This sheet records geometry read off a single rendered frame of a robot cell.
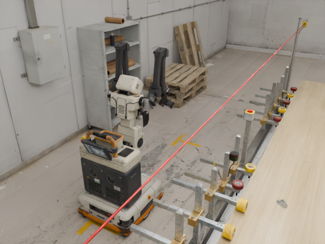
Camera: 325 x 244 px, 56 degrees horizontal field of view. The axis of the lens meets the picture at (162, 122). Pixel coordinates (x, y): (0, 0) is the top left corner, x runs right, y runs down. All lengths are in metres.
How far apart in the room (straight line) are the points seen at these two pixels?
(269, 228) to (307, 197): 0.44
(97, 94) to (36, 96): 0.88
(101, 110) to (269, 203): 3.09
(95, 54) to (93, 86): 0.48
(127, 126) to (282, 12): 7.43
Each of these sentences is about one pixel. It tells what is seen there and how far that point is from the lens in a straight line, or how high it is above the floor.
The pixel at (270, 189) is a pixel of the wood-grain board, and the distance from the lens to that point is 2.31.
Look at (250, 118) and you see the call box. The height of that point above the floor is 1.18.
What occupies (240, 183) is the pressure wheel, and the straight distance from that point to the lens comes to 2.30.
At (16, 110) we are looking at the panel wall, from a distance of 4.04.
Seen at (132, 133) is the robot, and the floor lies 0.85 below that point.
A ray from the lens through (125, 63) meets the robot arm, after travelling 3.13.
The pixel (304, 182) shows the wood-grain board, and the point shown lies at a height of 0.90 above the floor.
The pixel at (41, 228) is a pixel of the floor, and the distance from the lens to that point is 3.40.
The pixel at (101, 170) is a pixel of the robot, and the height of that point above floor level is 0.64.
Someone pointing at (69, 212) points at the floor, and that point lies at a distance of 3.47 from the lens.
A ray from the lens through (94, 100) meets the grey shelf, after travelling 4.67.
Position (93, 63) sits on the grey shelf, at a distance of 4.46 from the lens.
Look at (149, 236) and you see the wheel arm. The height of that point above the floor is 0.96.
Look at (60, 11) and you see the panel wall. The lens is 4.33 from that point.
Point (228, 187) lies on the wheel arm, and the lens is 2.33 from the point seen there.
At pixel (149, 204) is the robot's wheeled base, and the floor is 0.16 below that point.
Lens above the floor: 2.27
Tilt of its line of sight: 26 degrees down
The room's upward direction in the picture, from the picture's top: straight up
